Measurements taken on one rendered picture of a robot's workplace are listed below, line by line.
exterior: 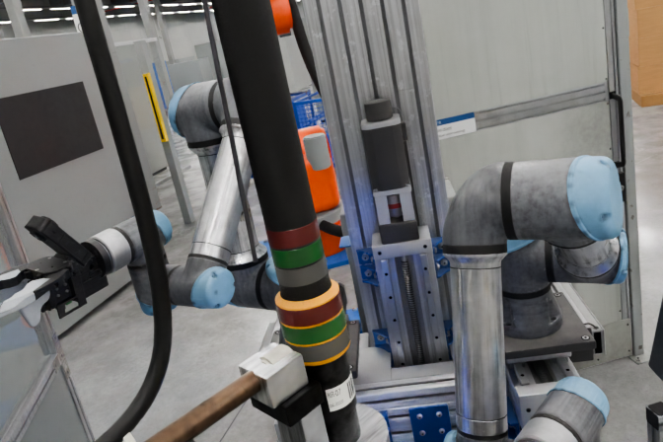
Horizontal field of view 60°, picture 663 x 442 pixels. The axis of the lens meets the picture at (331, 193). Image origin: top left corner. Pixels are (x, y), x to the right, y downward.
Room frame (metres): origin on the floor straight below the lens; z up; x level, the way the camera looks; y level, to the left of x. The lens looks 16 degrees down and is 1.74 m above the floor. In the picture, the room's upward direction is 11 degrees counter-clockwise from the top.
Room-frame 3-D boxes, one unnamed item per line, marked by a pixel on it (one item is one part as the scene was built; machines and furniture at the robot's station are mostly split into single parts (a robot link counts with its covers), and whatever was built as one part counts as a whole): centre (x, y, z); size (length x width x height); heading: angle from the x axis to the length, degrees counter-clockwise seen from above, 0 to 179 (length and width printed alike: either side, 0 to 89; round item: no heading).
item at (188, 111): (1.27, 0.23, 1.41); 0.15 x 0.12 x 0.55; 57
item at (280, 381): (0.34, 0.04, 1.50); 0.09 x 0.07 x 0.10; 132
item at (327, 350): (0.34, 0.03, 1.54); 0.04 x 0.04 x 0.01
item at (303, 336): (0.34, 0.03, 1.56); 0.04 x 0.04 x 0.01
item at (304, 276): (0.34, 0.03, 1.60); 0.03 x 0.03 x 0.01
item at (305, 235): (0.34, 0.03, 1.62); 0.03 x 0.03 x 0.01
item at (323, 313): (0.34, 0.03, 1.57); 0.04 x 0.04 x 0.01
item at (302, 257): (0.34, 0.03, 1.61); 0.03 x 0.03 x 0.01
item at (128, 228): (1.05, 0.38, 1.43); 0.11 x 0.08 x 0.09; 147
